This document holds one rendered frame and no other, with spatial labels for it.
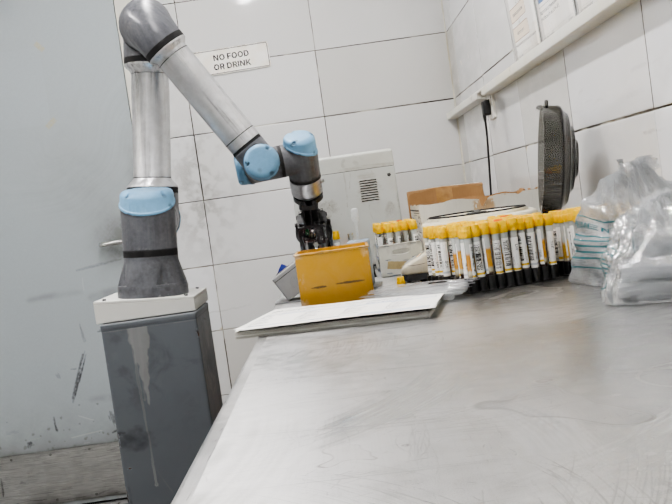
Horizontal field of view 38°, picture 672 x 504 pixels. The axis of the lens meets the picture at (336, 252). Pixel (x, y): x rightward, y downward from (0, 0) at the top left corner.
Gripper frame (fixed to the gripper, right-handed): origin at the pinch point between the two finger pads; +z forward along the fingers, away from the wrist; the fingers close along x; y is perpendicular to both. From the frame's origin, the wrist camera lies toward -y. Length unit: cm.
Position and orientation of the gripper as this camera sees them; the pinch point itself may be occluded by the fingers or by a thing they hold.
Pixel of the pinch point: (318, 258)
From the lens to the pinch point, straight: 241.8
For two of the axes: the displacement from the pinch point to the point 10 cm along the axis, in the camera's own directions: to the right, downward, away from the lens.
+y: 0.7, 5.4, -8.4
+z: 1.2, 8.3, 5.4
